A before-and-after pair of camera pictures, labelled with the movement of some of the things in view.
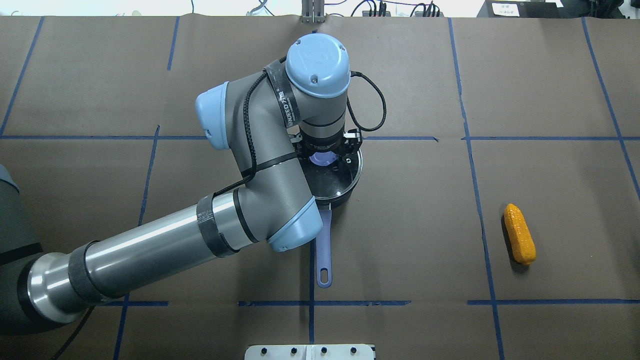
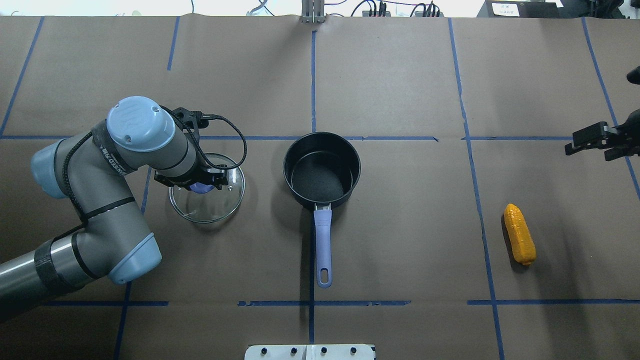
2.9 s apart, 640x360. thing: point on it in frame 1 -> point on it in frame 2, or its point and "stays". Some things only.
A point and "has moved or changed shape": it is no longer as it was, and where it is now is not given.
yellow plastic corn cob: [520, 234] stays
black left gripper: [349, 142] -> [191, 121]
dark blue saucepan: [333, 187] stays
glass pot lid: [330, 177] has moved or changed shape
